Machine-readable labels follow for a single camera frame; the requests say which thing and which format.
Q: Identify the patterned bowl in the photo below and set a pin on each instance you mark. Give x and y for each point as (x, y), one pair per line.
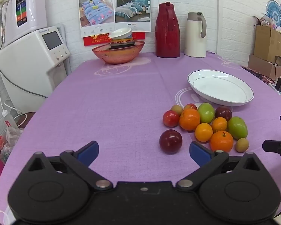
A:
(121, 41)

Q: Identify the small orange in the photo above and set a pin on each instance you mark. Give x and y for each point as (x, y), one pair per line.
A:
(203, 132)
(219, 124)

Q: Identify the green mango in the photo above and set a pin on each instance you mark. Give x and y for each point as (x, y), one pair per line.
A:
(206, 112)
(237, 127)

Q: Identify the white bowl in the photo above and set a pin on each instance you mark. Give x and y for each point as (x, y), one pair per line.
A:
(120, 33)

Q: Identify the small brown-green fruit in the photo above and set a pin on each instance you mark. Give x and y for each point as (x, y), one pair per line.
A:
(176, 109)
(242, 144)

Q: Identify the clear plastic bag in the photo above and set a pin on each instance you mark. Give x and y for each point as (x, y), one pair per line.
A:
(10, 140)

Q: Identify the white plastic bottle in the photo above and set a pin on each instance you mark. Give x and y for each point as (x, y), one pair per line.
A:
(10, 120)

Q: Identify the low cardboard box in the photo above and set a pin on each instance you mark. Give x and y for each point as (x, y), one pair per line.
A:
(263, 66)

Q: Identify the large orange with stem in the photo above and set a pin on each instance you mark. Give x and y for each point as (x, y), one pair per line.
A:
(221, 141)

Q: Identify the white plate with dark rim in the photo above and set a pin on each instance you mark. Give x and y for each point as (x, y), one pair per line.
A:
(221, 89)

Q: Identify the white water purifier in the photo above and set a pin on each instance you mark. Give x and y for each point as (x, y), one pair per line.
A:
(25, 11)

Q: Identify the orange transparent bowl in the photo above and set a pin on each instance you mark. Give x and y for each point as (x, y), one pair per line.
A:
(118, 55)

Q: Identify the white wall pipe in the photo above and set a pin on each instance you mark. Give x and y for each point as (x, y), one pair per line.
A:
(217, 16)

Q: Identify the dark bowl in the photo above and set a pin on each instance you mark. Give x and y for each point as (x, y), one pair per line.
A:
(123, 46)

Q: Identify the tall cardboard box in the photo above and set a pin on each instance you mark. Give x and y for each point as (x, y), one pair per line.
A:
(269, 42)

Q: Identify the purple tablecloth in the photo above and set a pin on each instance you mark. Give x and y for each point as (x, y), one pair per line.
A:
(107, 103)

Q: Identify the patterned dark cloth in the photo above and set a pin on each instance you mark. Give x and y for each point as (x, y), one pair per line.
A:
(260, 75)

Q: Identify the white water dispenser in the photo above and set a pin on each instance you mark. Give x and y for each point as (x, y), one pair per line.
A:
(30, 70)

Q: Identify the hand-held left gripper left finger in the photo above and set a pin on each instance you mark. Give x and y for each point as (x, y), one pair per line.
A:
(89, 150)

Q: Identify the blue decorative plates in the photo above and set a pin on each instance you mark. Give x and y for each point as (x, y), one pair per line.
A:
(278, 14)

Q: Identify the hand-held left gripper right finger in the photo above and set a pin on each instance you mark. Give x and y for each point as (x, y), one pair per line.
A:
(199, 152)

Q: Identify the red thermos jug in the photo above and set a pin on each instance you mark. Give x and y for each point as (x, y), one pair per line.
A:
(167, 32)

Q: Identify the wall poster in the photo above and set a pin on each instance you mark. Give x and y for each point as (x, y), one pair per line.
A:
(114, 7)

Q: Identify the white thermos jug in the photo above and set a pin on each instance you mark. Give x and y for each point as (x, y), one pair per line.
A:
(194, 37)

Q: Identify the red yellow apple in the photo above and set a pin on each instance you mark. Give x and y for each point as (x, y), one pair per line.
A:
(190, 106)

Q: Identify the dark red plum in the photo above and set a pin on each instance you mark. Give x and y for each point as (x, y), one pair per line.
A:
(223, 113)
(171, 141)

